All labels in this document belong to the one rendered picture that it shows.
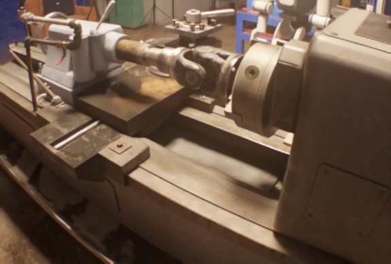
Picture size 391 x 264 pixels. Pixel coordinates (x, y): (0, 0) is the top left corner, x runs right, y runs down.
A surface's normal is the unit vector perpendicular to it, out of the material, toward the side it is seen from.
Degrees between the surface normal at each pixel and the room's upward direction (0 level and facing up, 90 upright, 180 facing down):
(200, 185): 0
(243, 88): 69
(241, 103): 88
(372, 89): 90
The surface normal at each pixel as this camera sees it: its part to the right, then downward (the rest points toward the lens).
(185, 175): 0.00, -0.86
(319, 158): -0.58, 0.42
